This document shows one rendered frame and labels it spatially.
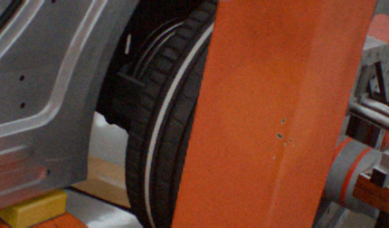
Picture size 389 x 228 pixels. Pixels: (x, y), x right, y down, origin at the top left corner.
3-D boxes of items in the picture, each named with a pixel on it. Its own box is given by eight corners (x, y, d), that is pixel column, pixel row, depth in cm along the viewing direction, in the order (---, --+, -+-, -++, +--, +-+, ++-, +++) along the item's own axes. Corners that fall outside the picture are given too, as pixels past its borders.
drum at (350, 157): (316, 173, 169) (332, 118, 164) (394, 212, 158) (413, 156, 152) (284, 190, 158) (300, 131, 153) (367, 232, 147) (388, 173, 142)
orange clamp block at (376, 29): (365, 56, 168) (381, 24, 169) (393, 68, 164) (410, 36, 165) (358, 42, 162) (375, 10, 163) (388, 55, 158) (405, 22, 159)
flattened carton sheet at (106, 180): (71, 149, 328) (72, 142, 327) (182, 190, 313) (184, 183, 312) (35, 174, 301) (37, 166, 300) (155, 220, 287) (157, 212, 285)
